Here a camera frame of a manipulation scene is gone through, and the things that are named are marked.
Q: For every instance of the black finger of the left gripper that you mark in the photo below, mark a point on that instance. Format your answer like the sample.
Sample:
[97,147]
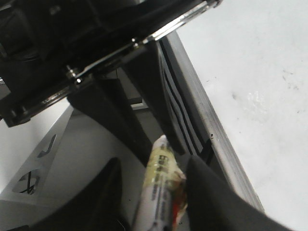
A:
[105,102]

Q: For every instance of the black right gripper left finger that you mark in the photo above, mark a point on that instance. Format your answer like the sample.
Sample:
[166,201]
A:
[95,208]

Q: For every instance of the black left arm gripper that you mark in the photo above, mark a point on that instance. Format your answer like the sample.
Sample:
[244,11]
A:
[47,45]

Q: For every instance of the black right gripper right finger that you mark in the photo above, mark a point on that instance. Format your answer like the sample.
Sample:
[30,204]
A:
[214,206]

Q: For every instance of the white whiteboard marker with tape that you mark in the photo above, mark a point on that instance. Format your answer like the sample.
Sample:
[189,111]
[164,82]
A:
[163,199]

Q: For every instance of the white whiteboard with aluminium frame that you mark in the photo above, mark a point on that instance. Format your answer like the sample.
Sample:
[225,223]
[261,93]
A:
[247,63]

